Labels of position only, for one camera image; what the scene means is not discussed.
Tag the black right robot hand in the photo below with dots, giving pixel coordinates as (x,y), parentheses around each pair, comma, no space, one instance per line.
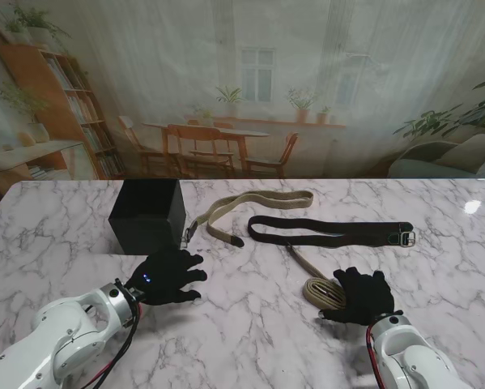
(367,297)

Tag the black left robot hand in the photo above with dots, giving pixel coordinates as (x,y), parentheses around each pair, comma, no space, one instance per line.
(169,279)

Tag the beige woven belt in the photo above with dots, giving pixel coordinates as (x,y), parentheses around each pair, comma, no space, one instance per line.
(323,293)
(266,196)

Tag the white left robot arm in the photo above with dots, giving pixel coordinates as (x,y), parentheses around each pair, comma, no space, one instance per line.
(60,344)

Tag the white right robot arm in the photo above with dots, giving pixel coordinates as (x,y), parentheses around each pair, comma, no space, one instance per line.
(412,356)

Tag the black belt storage box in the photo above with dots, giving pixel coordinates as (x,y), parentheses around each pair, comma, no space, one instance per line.
(145,227)

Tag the black belt with silver buckle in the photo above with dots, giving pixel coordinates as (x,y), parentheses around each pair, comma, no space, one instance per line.
(327,235)

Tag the printed room scene backdrop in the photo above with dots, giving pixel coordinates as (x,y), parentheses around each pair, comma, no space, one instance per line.
(242,81)

